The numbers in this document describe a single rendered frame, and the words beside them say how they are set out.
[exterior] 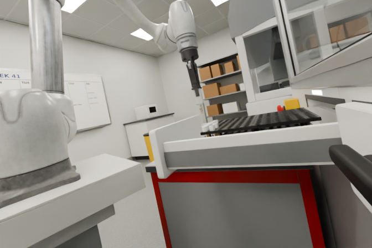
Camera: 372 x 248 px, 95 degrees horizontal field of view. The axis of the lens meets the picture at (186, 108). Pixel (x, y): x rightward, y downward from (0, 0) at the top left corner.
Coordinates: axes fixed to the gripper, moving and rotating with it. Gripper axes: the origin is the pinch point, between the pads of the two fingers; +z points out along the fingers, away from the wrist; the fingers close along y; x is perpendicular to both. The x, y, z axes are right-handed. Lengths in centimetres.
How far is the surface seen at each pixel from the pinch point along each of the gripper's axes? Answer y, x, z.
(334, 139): 45, 26, 13
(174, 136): 32.4, -2.9, 10.0
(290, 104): 3.1, 33.4, 10.5
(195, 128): 19.6, -0.1, 10.8
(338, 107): 50, 24, 7
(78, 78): -199, -255, -95
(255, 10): -47, 40, -48
